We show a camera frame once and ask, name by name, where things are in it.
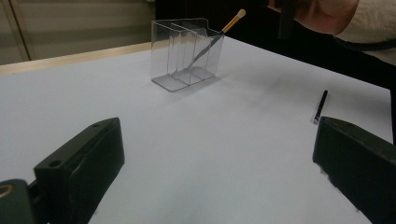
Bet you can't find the clear acrylic organizer box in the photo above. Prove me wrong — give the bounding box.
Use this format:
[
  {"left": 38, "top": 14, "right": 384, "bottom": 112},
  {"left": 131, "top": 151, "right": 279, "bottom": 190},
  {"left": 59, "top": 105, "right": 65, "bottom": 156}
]
[{"left": 150, "top": 18, "right": 225, "bottom": 93}]

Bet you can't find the wooden table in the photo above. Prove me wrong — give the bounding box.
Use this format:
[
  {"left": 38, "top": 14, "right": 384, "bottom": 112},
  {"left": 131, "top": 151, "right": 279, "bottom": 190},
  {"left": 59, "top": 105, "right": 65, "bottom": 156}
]
[{"left": 0, "top": 41, "right": 154, "bottom": 76}]

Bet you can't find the makeup brush with orange ferrule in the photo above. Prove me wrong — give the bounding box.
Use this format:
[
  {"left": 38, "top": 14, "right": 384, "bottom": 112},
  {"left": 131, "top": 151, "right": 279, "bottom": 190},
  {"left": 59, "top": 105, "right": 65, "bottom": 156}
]
[{"left": 186, "top": 8, "right": 247, "bottom": 71}]

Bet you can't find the white table cover sheet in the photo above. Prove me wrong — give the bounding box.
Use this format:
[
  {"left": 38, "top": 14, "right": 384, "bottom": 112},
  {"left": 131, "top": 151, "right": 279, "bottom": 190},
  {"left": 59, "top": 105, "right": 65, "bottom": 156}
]
[{"left": 0, "top": 35, "right": 394, "bottom": 224}]

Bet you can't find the black pen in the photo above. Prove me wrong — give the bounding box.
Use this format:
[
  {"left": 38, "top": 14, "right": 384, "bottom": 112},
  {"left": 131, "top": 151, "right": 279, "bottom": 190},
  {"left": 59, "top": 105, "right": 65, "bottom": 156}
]
[{"left": 312, "top": 90, "right": 329, "bottom": 126}]

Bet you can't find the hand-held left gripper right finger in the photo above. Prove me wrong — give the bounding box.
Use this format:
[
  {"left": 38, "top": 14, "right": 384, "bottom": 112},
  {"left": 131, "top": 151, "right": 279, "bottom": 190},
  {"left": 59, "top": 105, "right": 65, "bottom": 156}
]
[{"left": 312, "top": 116, "right": 396, "bottom": 224}]

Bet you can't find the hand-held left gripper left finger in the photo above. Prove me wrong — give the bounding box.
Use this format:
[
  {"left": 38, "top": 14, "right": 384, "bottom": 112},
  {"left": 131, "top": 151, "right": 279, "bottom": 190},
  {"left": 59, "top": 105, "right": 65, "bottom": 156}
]
[{"left": 33, "top": 117, "right": 126, "bottom": 224}]

